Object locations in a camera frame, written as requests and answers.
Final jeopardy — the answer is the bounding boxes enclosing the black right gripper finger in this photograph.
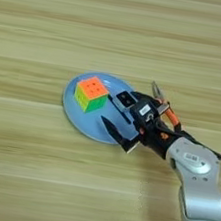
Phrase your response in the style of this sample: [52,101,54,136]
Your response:
[94,115,145,156]
[128,90,171,117]

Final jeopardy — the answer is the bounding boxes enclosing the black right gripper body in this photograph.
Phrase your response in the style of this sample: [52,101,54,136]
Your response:
[133,117,186,162]

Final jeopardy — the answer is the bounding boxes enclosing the small black-topped square block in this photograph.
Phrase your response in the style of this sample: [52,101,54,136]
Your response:
[113,88,140,114]

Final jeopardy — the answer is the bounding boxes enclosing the orange and black long-nose pliers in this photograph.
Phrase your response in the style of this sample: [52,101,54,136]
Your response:
[144,81,190,133]

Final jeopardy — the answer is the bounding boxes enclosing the blue round plate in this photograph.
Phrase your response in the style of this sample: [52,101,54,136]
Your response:
[56,67,150,149]

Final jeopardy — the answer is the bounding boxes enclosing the colourful puzzle cube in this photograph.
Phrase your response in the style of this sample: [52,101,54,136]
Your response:
[71,73,112,117]

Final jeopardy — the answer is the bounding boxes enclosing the black box with white label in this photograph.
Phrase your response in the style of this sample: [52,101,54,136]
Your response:
[126,99,162,130]

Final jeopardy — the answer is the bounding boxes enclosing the thin black stick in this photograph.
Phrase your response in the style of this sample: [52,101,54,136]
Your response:
[104,95,135,125]

